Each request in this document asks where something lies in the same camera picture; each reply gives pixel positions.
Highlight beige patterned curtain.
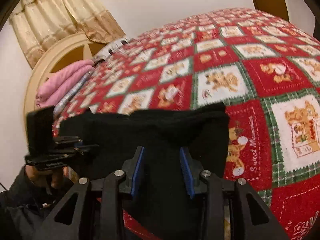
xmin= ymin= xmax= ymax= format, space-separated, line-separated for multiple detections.
xmin=9 ymin=0 xmax=126 ymax=69

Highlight folded pale patterned quilt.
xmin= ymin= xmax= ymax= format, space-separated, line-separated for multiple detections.
xmin=53 ymin=70 xmax=92 ymax=118

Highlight cream wooden headboard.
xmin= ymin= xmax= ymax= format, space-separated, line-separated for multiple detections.
xmin=23 ymin=31 xmax=111 ymax=121

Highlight grey patterned pillow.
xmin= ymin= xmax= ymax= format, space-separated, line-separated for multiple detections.
xmin=92 ymin=37 xmax=129 ymax=64

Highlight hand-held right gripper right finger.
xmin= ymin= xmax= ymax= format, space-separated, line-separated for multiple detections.
xmin=179 ymin=146 xmax=289 ymax=240

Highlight person's left hand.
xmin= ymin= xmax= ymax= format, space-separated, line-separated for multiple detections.
xmin=26 ymin=165 xmax=68 ymax=189

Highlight red bear printed blanket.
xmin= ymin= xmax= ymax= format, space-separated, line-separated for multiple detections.
xmin=51 ymin=7 xmax=320 ymax=240

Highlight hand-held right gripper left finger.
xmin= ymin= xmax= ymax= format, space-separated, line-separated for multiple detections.
xmin=35 ymin=145 xmax=146 ymax=240

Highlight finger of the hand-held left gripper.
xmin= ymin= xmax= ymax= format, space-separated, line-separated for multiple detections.
xmin=54 ymin=136 xmax=83 ymax=144
xmin=54 ymin=144 xmax=100 ymax=156

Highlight folded pink quilt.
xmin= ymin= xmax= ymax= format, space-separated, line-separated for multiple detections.
xmin=35 ymin=59 xmax=95 ymax=109

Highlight person's left forearm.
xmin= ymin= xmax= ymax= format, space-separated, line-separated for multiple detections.
xmin=0 ymin=165 xmax=52 ymax=213

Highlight person's dark clothing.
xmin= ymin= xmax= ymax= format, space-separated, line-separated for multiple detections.
xmin=0 ymin=201 xmax=67 ymax=240

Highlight black pants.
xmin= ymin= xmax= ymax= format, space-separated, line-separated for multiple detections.
xmin=59 ymin=102 xmax=231 ymax=240

